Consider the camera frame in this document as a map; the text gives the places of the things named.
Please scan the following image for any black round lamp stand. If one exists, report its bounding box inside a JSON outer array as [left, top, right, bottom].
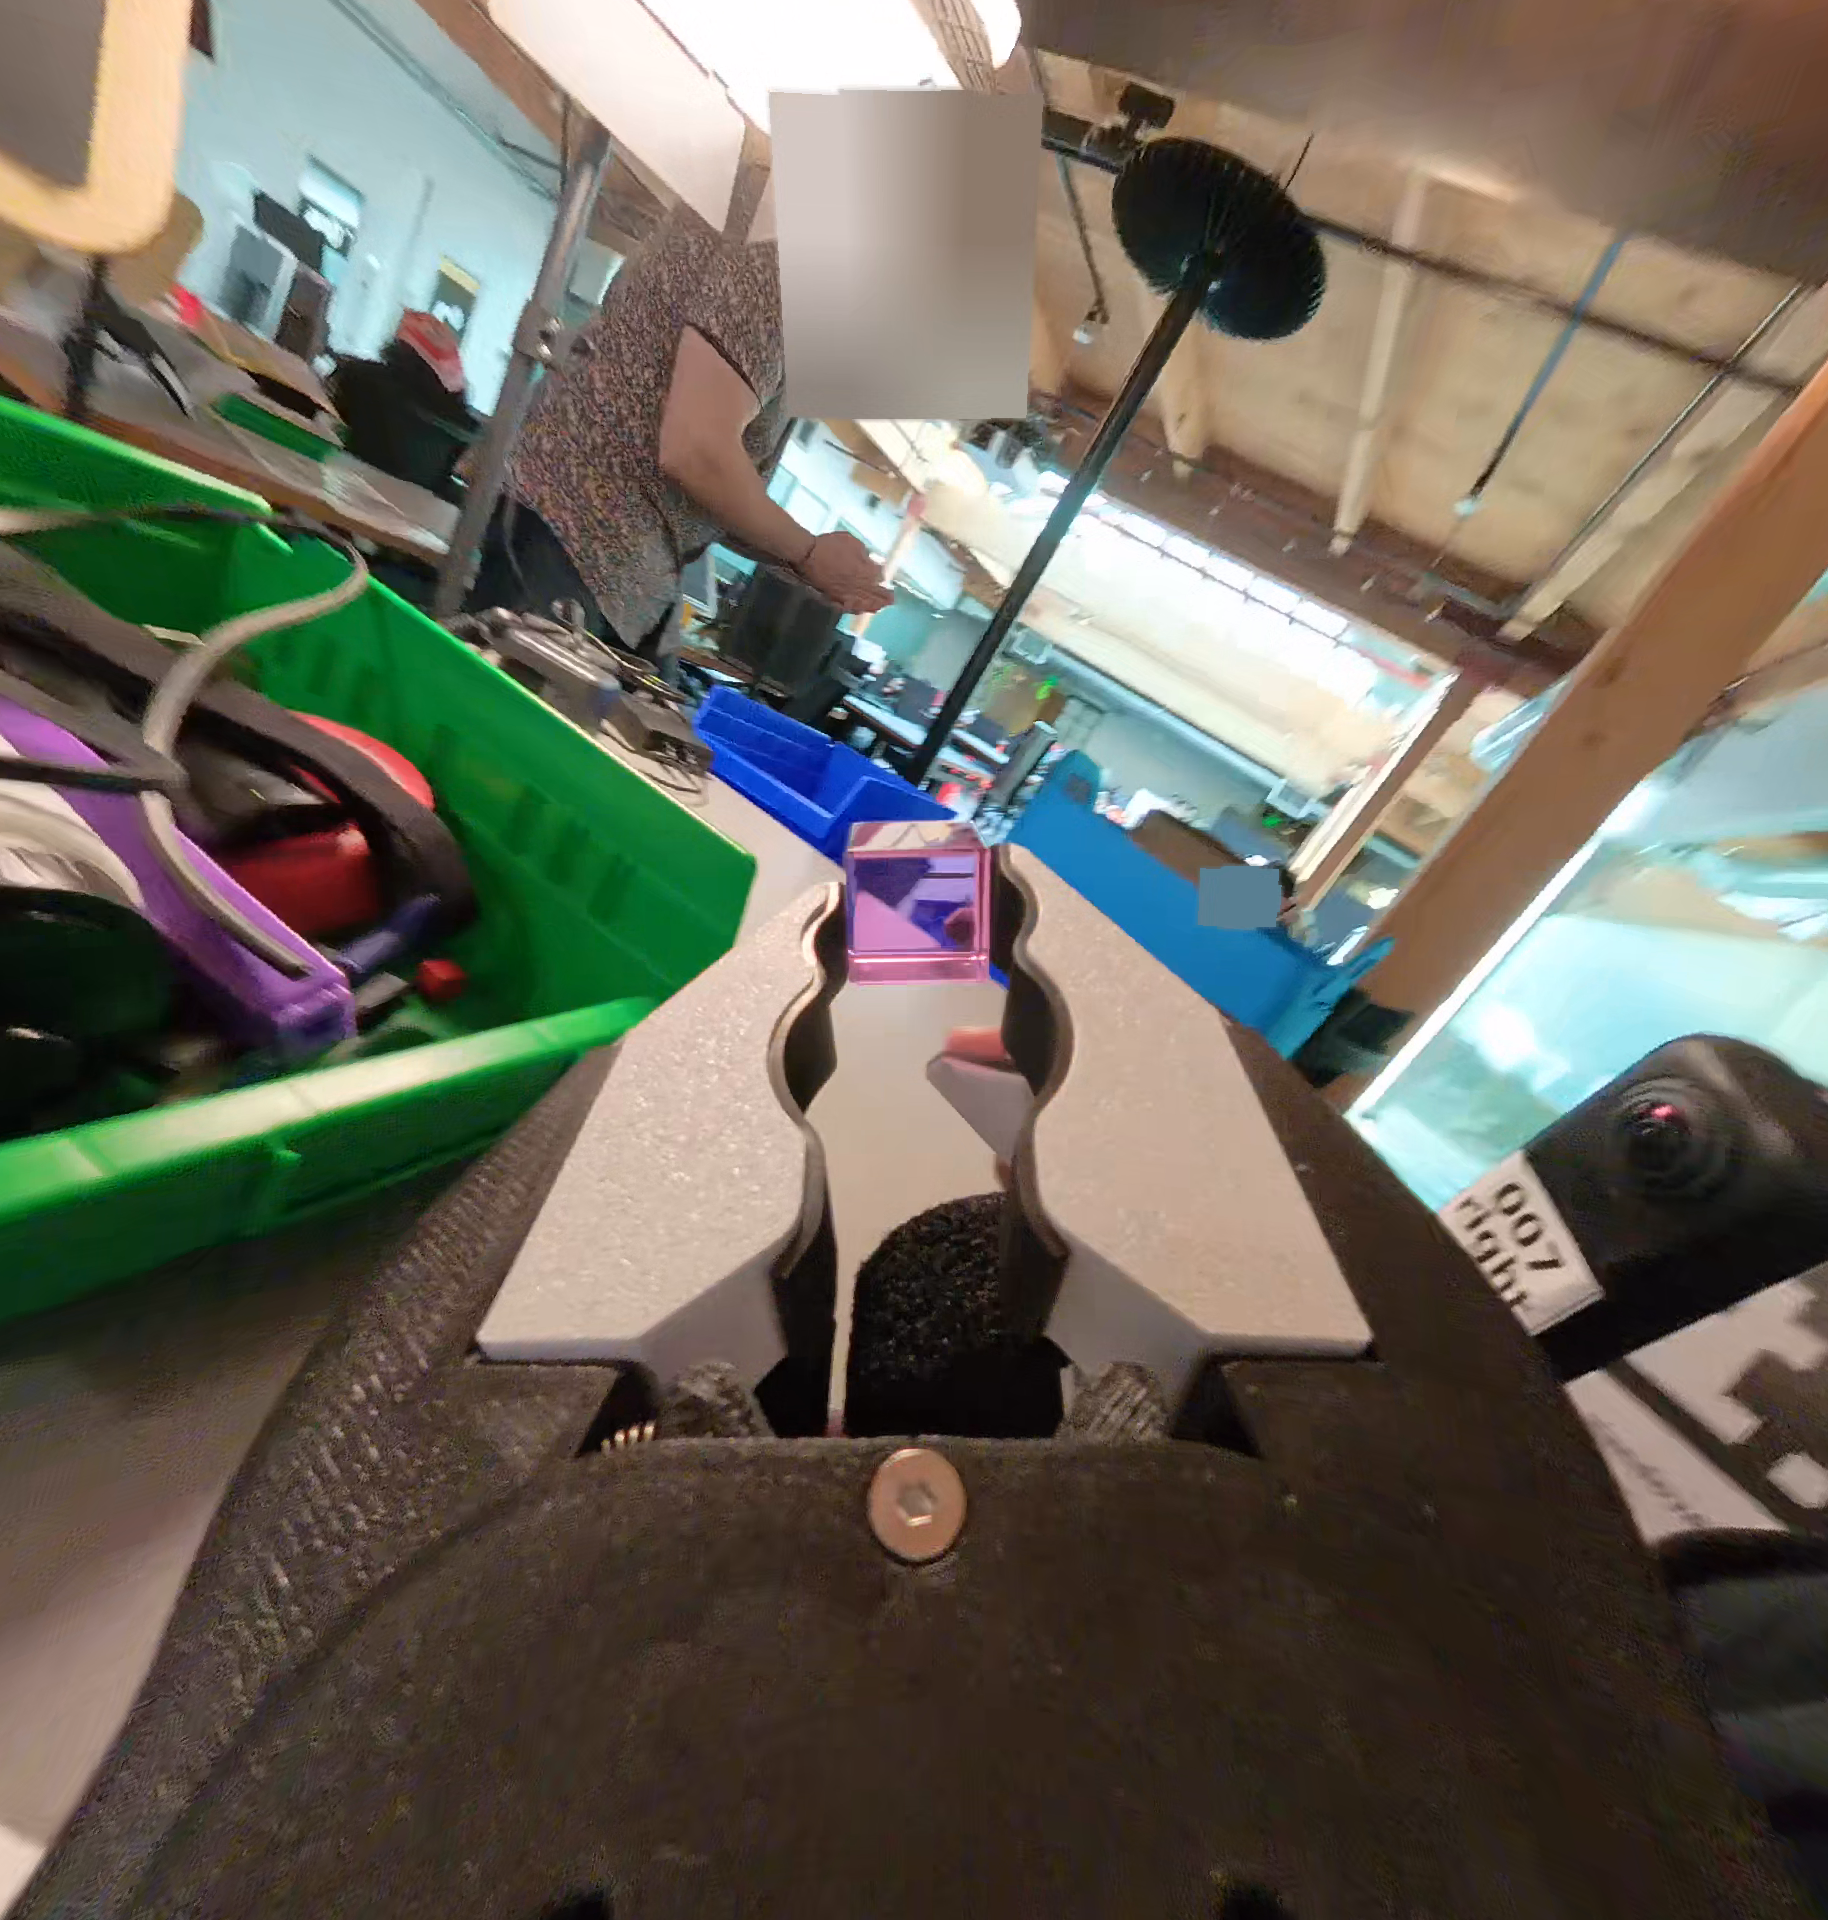
[[906, 136, 1330, 788]]

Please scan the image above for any purple plastic tool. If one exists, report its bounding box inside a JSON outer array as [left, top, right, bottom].
[[0, 678, 361, 1057]]

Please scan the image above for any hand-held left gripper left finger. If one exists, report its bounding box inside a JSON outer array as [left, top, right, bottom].
[[470, 889, 850, 1444]]

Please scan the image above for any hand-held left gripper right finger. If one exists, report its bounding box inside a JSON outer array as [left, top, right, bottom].
[[998, 852, 1379, 1424]]

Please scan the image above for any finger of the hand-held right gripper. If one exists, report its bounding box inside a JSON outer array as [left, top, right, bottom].
[[925, 1052, 1040, 1233]]

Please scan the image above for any red round tool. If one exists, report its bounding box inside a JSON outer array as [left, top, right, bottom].
[[208, 722, 442, 939]]

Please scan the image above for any black panel with pale rim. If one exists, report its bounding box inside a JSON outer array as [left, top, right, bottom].
[[0, 0, 202, 268]]

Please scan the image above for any purple transparent cube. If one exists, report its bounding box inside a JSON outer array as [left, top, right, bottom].
[[843, 826, 1001, 984]]

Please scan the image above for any blue plastic bin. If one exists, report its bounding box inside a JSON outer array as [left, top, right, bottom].
[[696, 683, 960, 858]]

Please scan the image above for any green plastic bin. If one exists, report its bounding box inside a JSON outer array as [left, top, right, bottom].
[[0, 378, 760, 1345]]

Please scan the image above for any person's right forearm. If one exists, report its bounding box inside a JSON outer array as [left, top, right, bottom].
[[1663, 1533, 1828, 1920]]

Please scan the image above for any wooden workbench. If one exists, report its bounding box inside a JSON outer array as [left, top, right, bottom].
[[0, 285, 463, 557]]

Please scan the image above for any silver metal stand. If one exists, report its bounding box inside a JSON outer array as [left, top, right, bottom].
[[433, 107, 615, 618]]

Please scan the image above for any white cylinder with black cap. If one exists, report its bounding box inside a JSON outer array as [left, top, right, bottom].
[[0, 765, 182, 1148]]

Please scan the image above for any black strap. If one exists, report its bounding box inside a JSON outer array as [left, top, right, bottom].
[[75, 647, 478, 963]]

